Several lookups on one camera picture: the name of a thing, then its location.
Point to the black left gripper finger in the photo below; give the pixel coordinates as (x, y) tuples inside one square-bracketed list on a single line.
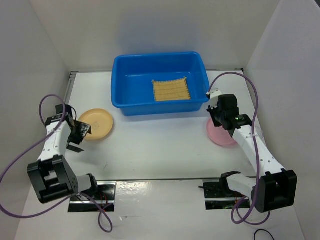
[(74, 149), (85, 129)]

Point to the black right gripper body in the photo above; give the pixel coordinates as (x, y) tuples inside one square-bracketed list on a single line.
[(217, 115)]

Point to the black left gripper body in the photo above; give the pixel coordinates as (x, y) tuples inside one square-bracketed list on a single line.
[(75, 136)]

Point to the square bamboo woven tray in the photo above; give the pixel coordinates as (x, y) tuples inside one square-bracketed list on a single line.
[(171, 90)]

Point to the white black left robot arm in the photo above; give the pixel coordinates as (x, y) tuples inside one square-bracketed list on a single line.
[(51, 176)]

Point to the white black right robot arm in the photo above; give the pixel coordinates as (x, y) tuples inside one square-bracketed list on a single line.
[(274, 187)]

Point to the blue plastic bin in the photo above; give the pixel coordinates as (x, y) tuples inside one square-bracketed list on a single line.
[(132, 76)]

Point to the orange plastic plate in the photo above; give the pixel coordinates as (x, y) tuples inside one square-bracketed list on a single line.
[(101, 122)]

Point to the pink plastic plate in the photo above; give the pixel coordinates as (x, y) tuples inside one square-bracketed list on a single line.
[(218, 135)]

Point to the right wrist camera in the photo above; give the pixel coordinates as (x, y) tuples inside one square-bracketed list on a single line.
[(213, 96)]

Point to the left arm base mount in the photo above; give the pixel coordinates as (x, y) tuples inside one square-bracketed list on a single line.
[(104, 197)]

